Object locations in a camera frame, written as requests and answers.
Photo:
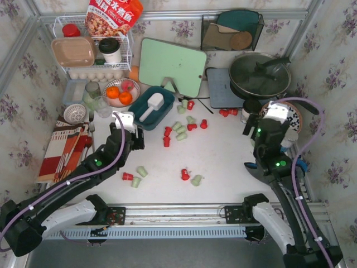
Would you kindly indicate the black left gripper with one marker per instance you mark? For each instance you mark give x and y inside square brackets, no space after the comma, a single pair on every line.
[138,138]

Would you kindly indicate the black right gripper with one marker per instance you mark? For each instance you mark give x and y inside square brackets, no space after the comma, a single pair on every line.
[251,126]

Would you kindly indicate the white plastic scoop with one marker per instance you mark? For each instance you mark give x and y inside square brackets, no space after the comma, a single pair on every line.
[155,102]

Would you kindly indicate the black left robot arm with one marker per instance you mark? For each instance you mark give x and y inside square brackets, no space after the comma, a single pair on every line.
[25,225]

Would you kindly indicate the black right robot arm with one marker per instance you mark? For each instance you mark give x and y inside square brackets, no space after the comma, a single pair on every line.
[299,237]

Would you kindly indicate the paper coffee cup black lid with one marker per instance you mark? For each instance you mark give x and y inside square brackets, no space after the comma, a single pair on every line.
[250,106]

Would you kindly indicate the clear storage box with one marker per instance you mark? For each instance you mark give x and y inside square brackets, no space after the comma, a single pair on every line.
[74,92]

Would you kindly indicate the blue white bottle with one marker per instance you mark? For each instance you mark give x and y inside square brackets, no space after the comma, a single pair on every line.
[289,139]

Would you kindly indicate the flower pattern plate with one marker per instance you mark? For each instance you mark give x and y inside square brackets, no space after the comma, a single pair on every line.
[279,118]

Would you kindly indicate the red capsule cluster bottom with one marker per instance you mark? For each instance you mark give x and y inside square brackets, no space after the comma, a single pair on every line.
[166,141]

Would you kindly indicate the red capsule cluster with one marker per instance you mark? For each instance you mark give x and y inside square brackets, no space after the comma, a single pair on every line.
[167,131]
[204,124]
[166,141]
[191,126]

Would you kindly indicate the red capsule cluster left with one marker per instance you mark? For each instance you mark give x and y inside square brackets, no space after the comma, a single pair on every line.
[167,131]

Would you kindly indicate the blue grey oven mitt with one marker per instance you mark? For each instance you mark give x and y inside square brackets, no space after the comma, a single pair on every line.
[300,163]

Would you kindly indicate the metal fork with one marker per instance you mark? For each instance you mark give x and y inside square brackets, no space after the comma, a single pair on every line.
[92,128]

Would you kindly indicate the clear glass cup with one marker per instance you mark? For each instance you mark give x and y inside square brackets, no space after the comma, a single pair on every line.
[102,107]

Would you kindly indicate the green capsule cluster top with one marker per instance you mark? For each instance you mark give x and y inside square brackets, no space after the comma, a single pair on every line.
[176,126]

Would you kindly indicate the green capsule cluster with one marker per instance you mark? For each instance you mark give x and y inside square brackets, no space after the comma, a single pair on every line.
[181,136]
[190,120]
[181,129]
[176,126]

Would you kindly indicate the green capsule cluster lower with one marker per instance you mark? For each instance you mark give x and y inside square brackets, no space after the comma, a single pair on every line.
[181,136]

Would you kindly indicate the green capsule cluster middle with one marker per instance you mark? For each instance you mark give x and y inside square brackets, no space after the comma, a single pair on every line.
[181,129]

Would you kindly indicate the glass fruit plate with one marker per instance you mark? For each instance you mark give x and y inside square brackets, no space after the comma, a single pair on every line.
[121,92]

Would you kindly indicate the black wok pan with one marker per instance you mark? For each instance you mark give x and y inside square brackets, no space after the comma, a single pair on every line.
[260,76]

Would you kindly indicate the grey induction cooker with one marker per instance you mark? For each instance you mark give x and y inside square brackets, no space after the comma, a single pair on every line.
[220,93]

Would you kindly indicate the red capsule cluster middle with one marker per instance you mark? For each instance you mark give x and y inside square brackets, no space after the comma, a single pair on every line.
[191,126]

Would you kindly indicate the green capsule upper cluster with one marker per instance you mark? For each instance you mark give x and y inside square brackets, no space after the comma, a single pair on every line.
[190,120]

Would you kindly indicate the green tinted glass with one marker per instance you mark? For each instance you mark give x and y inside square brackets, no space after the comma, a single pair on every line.
[92,91]

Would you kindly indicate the white strainer bowl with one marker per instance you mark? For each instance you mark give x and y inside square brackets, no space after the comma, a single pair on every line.
[74,114]

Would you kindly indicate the red capsule cluster right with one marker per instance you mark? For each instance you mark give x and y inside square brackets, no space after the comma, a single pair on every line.
[204,124]

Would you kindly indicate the orange fruit behind board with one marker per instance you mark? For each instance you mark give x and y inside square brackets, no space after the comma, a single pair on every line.
[134,73]

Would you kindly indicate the striped orange cloth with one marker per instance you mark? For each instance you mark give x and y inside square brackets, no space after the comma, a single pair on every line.
[64,151]

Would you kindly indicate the white egg tray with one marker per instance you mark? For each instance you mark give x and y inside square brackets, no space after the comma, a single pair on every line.
[96,76]

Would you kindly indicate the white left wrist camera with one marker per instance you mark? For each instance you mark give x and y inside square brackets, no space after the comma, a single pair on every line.
[125,119]

